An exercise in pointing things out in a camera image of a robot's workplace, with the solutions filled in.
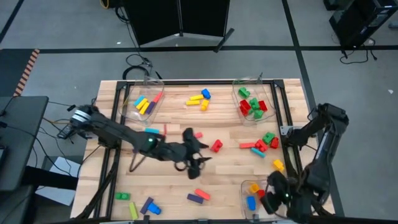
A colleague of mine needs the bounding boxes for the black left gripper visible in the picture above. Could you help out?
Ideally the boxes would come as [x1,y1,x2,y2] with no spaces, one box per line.
[154,127,213,181]

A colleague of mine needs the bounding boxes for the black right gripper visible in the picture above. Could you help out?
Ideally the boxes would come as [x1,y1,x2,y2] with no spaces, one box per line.
[261,170,308,221]

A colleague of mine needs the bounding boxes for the clear plastic bin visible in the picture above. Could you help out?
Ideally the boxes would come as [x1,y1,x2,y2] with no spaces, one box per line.
[239,179,307,223]
[118,76,165,126]
[231,76,277,127]

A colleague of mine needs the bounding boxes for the lime long bar block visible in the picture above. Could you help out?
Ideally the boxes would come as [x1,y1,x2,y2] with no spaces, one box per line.
[128,202,139,221]

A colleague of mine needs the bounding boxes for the black divider foot bar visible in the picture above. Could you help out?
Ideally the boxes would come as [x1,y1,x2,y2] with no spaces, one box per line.
[213,27,236,54]

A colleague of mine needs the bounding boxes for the black power adapter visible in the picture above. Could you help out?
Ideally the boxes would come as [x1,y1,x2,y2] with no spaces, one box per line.
[57,124,75,140]

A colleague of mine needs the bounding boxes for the black room divider panel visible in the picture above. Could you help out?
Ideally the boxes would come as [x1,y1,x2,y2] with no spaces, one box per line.
[123,0,182,47]
[179,0,231,38]

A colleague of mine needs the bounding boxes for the black side desk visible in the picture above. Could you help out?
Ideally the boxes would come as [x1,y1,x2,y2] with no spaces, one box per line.
[0,95,50,191]

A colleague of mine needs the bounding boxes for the black equipment cabinet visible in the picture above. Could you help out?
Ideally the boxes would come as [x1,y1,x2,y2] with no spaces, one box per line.
[328,0,398,50]

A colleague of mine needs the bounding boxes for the black mat with striped edge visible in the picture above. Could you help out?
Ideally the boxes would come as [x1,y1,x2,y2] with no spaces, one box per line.
[0,48,41,97]

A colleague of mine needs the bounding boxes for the black coiled floor cable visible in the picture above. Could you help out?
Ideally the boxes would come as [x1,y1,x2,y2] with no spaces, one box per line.
[122,54,154,80]

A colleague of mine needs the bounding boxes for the black aluminium table frame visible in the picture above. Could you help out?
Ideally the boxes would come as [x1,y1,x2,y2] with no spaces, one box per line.
[72,79,336,220]

